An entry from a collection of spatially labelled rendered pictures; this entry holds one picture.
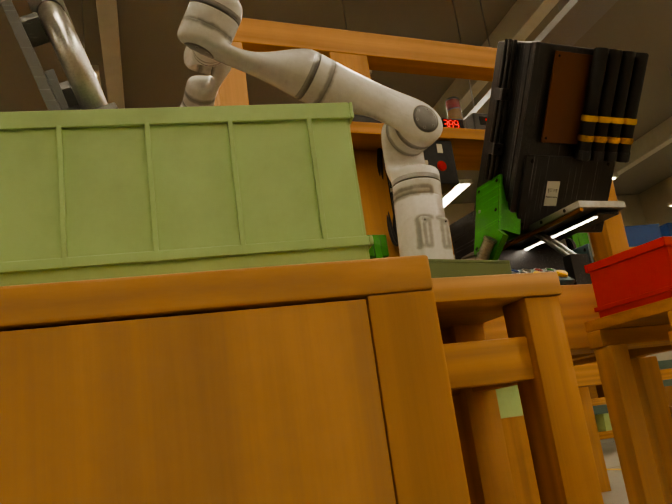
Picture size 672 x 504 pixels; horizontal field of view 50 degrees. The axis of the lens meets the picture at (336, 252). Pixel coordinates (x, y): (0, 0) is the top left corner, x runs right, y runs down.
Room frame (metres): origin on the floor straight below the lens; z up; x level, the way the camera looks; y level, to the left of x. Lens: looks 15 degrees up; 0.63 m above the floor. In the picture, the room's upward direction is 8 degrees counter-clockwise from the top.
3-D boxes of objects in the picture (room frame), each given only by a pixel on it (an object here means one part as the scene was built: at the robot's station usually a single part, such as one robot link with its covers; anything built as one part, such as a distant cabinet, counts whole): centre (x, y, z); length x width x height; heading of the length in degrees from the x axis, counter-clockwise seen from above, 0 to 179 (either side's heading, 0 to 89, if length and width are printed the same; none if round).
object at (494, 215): (1.93, -0.46, 1.17); 0.13 x 0.12 x 0.20; 115
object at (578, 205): (1.96, -0.62, 1.11); 0.39 x 0.16 x 0.03; 25
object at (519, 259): (2.19, -0.54, 1.07); 0.30 x 0.18 x 0.34; 115
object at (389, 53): (2.29, -0.38, 1.89); 1.50 x 0.09 x 0.09; 115
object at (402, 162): (1.29, -0.17, 1.14); 0.09 x 0.09 x 0.17; 27
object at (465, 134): (2.26, -0.39, 1.52); 0.90 x 0.25 x 0.04; 115
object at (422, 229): (1.28, -0.16, 0.98); 0.09 x 0.09 x 0.17; 28
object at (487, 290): (1.28, -0.16, 0.83); 0.32 x 0.32 x 0.04; 22
